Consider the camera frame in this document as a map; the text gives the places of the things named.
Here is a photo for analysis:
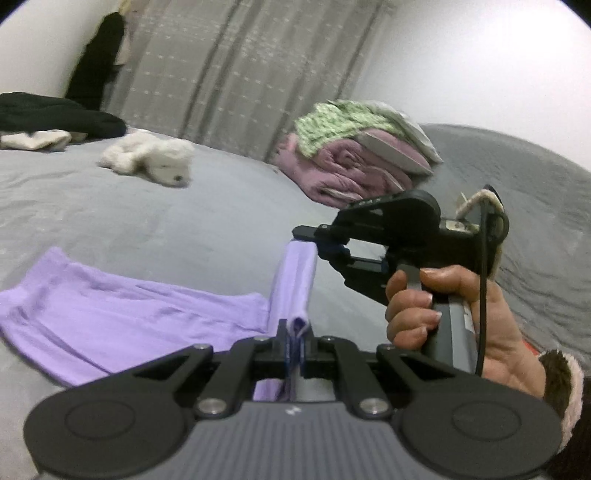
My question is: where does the person's right hand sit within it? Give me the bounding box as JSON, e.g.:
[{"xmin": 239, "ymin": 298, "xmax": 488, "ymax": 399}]
[{"xmin": 384, "ymin": 265, "xmax": 548, "ymax": 398}]

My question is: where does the black crumpled garment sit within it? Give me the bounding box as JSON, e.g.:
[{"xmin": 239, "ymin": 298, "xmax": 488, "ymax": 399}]
[{"xmin": 0, "ymin": 91, "xmax": 127, "ymax": 139}]

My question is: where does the green patterned cloth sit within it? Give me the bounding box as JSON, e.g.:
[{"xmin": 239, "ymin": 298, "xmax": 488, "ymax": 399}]
[{"xmin": 294, "ymin": 99, "xmax": 416, "ymax": 158}]

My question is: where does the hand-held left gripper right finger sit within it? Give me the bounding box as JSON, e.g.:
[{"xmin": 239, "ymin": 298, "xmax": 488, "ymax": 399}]
[{"xmin": 298, "ymin": 336, "xmax": 469, "ymax": 418}]

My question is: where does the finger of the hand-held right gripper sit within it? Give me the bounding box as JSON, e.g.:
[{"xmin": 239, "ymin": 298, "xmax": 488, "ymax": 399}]
[
  {"xmin": 292, "ymin": 224, "xmax": 352, "ymax": 243},
  {"xmin": 318, "ymin": 244, "xmax": 399, "ymax": 306}
]

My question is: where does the purple long-sleeved top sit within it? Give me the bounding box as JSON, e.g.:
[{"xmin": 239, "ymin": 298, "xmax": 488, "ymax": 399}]
[{"xmin": 0, "ymin": 240, "xmax": 319, "ymax": 402}]

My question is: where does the grey star-patterned curtain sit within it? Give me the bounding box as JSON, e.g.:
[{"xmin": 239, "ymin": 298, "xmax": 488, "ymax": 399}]
[{"xmin": 104, "ymin": 0, "xmax": 398, "ymax": 162}]

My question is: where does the beige fleece cover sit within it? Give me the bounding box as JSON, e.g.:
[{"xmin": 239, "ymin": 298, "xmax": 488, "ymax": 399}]
[{"xmin": 455, "ymin": 186, "xmax": 509, "ymax": 281}]

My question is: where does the grey quilted blanket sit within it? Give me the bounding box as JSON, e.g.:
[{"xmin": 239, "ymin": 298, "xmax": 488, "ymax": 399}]
[{"xmin": 416, "ymin": 124, "xmax": 591, "ymax": 370}]

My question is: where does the mauve and white pillow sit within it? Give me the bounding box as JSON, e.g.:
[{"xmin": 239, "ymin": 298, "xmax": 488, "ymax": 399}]
[{"xmin": 358, "ymin": 128, "xmax": 435, "ymax": 176}]

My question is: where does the black hanging garment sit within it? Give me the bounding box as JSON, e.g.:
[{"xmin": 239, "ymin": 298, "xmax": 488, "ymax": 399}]
[{"xmin": 65, "ymin": 11, "xmax": 127, "ymax": 112}]

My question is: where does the mauve rolled quilt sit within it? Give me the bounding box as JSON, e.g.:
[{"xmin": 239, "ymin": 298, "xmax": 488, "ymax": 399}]
[{"xmin": 272, "ymin": 129, "xmax": 435, "ymax": 208}]

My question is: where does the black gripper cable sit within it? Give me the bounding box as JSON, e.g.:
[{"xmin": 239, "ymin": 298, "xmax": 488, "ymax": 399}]
[{"xmin": 473, "ymin": 185, "xmax": 506, "ymax": 377}]

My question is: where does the beige hanging garment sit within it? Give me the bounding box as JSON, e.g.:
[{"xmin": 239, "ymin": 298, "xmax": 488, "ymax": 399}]
[{"xmin": 115, "ymin": 0, "xmax": 136, "ymax": 65}]

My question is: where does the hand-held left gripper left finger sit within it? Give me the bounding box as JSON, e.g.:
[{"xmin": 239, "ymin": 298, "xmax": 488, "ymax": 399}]
[{"xmin": 115, "ymin": 323, "xmax": 297, "ymax": 418}]

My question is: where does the white plush dog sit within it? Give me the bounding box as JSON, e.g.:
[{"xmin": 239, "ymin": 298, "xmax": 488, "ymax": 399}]
[{"xmin": 98, "ymin": 130, "xmax": 195, "ymax": 188}]

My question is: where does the cream crumpled cloth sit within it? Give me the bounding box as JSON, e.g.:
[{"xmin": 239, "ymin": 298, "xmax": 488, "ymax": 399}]
[{"xmin": 0, "ymin": 129, "xmax": 74, "ymax": 152}]

